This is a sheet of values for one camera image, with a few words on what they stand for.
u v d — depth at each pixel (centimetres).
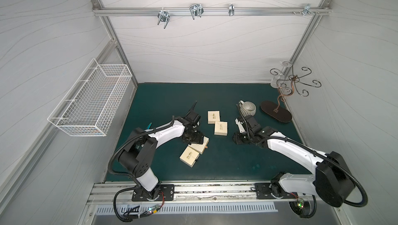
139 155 45
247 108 104
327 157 44
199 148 84
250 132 65
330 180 41
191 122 72
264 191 73
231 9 78
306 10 77
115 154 39
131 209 72
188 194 75
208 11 79
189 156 82
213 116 98
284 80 96
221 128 93
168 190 74
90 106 69
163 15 79
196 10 77
